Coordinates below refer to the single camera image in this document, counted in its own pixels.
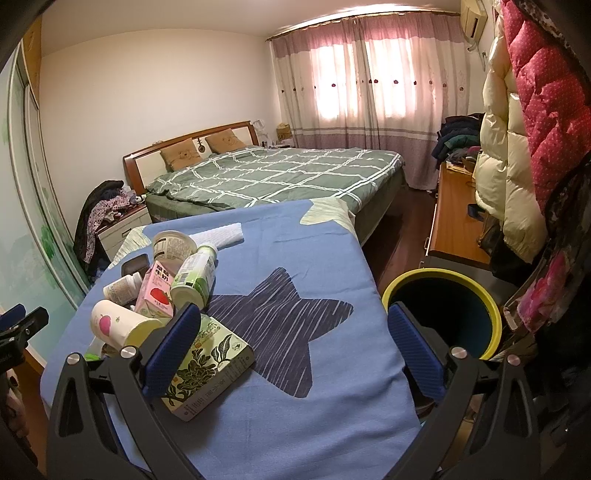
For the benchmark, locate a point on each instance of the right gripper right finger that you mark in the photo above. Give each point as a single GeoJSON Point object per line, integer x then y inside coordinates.
{"type": "Point", "coordinates": [504, 442]}

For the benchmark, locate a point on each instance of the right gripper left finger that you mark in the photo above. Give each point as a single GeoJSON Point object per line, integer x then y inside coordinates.
{"type": "Point", "coordinates": [83, 443]}

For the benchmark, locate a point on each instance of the white cup pink heart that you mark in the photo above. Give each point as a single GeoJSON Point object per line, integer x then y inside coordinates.
{"type": "Point", "coordinates": [119, 327]}

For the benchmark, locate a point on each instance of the white pill bottle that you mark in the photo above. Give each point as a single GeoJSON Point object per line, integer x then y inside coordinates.
{"type": "Point", "coordinates": [125, 290]}

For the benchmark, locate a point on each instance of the brown plastic tray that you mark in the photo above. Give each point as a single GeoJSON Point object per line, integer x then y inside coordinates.
{"type": "Point", "coordinates": [138, 264]}

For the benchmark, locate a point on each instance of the pink milk carton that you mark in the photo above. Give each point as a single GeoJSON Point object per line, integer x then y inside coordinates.
{"type": "Point", "coordinates": [154, 298]}

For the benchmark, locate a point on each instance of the green tea leaf box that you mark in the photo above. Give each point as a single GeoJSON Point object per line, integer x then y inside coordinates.
{"type": "Point", "coordinates": [216, 358]}

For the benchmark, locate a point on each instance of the white yogurt cup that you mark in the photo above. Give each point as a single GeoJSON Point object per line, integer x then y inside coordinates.
{"type": "Point", "coordinates": [172, 246]}

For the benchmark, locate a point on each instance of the green label drink bottle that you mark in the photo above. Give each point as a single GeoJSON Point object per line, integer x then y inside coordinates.
{"type": "Point", "coordinates": [194, 280]}

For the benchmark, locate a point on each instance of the yellow-rimmed dark trash bin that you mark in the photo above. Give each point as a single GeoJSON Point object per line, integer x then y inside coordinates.
{"type": "Point", "coordinates": [457, 307]}

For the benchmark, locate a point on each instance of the sliding wardrobe doors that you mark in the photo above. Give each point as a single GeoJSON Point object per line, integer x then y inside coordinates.
{"type": "Point", "coordinates": [38, 265]}

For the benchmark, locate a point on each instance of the blue star-pattern tablecloth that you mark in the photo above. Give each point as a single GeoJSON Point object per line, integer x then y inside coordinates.
{"type": "Point", "coordinates": [326, 396]}

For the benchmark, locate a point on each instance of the pink floral garment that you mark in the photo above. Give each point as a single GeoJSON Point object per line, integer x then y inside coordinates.
{"type": "Point", "coordinates": [547, 294]}

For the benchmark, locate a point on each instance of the white bedside nightstand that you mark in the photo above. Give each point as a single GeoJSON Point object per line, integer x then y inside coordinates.
{"type": "Point", "coordinates": [111, 236]}

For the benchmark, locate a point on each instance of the clothes pile on nightstand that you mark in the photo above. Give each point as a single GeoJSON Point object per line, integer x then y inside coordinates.
{"type": "Point", "coordinates": [100, 208]}

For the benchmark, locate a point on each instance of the wooden desk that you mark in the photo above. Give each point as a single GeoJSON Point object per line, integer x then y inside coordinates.
{"type": "Point", "coordinates": [454, 233]}

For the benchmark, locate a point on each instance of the cream puffer jacket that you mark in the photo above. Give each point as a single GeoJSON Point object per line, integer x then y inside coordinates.
{"type": "Point", "coordinates": [504, 183]}

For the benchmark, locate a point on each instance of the left brown pillow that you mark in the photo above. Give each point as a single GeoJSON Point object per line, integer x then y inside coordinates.
{"type": "Point", "coordinates": [180, 155]}

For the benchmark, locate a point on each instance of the brown pillow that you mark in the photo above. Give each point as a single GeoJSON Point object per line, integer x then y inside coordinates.
{"type": "Point", "coordinates": [180, 155]}
{"type": "Point", "coordinates": [224, 141]}

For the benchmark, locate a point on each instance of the dark clothes pile on desk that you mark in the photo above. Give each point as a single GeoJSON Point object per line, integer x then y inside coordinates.
{"type": "Point", "coordinates": [457, 132]}

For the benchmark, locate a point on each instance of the green plaid duvet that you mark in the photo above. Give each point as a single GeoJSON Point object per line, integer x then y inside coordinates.
{"type": "Point", "coordinates": [258, 176]}

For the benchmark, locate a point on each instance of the right brown pillow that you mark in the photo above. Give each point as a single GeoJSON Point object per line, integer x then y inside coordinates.
{"type": "Point", "coordinates": [224, 141]}

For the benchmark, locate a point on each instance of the red dotted puffer jacket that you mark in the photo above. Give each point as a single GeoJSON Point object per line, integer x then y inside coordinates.
{"type": "Point", "coordinates": [555, 100]}

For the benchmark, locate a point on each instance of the woven basket by bed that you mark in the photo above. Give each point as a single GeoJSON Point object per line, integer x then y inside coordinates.
{"type": "Point", "coordinates": [283, 132]}

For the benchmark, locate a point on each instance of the pink white curtains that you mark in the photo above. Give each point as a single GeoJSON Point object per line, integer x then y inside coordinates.
{"type": "Point", "coordinates": [381, 82]}

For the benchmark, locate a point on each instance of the wall air conditioner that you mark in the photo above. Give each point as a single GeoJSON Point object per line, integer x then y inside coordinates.
{"type": "Point", "coordinates": [473, 18]}

